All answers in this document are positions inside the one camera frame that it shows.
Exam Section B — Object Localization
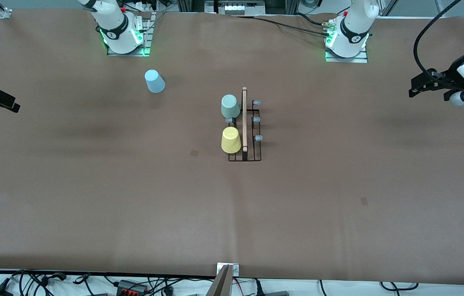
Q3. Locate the black tangled floor cable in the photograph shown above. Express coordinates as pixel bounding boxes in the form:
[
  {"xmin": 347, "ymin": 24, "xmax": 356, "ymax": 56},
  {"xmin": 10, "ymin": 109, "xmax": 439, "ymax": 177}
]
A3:
[{"xmin": 10, "ymin": 270, "xmax": 69, "ymax": 296}]

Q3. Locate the aluminium right arm base plate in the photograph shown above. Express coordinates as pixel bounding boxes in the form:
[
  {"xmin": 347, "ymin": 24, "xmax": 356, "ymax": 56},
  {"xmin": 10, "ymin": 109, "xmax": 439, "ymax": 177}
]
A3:
[{"xmin": 107, "ymin": 12, "xmax": 157, "ymax": 57}]

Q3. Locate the grey-green cup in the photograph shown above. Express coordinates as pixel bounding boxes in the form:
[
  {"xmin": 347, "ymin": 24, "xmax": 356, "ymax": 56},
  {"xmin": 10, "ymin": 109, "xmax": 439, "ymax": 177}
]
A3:
[{"xmin": 220, "ymin": 94, "xmax": 241, "ymax": 120}]

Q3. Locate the grey camera pole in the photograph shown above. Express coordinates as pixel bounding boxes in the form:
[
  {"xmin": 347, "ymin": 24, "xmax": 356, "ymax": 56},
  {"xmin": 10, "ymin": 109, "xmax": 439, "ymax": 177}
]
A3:
[{"xmin": 205, "ymin": 265, "xmax": 234, "ymax": 296}]

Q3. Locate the black wire cup holder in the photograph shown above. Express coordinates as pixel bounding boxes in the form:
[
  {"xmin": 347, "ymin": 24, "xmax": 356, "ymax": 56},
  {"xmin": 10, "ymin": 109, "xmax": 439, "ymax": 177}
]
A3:
[{"xmin": 225, "ymin": 87, "xmax": 264, "ymax": 162}]

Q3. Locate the aluminium left arm base plate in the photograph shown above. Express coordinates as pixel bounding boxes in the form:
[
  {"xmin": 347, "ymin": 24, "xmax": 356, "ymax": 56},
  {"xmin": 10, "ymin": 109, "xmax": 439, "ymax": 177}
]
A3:
[{"xmin": 325, "ymin": 49, "xmax": 369, "ymax": 63}]

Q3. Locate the yellow cup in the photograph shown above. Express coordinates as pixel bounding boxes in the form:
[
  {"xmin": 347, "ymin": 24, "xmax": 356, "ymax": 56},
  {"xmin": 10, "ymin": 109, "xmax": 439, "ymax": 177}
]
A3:
[{"xmin": 221, "ymin": 127, "xmax": 242, "ymax": 155}]

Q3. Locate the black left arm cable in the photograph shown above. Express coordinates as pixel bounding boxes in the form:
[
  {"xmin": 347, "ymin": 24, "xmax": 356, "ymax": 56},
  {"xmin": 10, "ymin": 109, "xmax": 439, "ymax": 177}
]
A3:
[{"xmin": 413, "ymin": 0, "xmax": 463, "ymax": 83}]

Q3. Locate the white power strip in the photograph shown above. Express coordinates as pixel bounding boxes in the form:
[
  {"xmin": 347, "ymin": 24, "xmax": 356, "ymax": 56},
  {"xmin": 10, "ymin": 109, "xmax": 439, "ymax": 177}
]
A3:
[{"xmin": 205, "ymin": 0, "xmax": 266, "ymax": 16}]

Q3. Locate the short black table cable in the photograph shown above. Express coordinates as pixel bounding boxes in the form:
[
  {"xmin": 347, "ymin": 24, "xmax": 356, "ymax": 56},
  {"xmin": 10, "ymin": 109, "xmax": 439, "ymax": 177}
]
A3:
[{"xmin": 295, "ymin": 12, "xmax": 328, "ymax": 28}]

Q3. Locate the light blue cup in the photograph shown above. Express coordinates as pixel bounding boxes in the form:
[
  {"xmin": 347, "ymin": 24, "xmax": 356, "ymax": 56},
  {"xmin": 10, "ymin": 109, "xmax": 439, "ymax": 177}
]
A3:
[{"xmin": 144, "ymin": 69, "xmax": 166, "ymax": 94}]

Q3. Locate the long black table cable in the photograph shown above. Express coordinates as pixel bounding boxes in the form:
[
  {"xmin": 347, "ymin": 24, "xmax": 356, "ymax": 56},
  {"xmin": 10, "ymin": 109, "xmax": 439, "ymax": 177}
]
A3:
[{"xmin": 253, "ymin": 16, "xmax": 330, "ymax": 37}]

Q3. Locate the black orange connector block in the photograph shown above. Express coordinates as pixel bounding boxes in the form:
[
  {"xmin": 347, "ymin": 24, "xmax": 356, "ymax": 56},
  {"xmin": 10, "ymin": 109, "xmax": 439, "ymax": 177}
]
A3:
[{"xmin": 116, "ymin": 279, "xmax": 149, "ymax": 295}]

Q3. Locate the brown paper table cover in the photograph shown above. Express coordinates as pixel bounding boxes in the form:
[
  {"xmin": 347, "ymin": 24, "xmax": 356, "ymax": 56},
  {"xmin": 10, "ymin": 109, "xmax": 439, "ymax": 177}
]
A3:
[{"xmin": 0, "ymin": 8, "xmax": 464, "ymax": 287}]

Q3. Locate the silver clamp bracket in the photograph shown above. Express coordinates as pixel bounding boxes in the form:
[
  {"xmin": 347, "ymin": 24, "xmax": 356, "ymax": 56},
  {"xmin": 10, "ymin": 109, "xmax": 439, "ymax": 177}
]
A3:
[{"xmin": 216, "ymin": 263, "xmax": 240, "ymax": 277}]

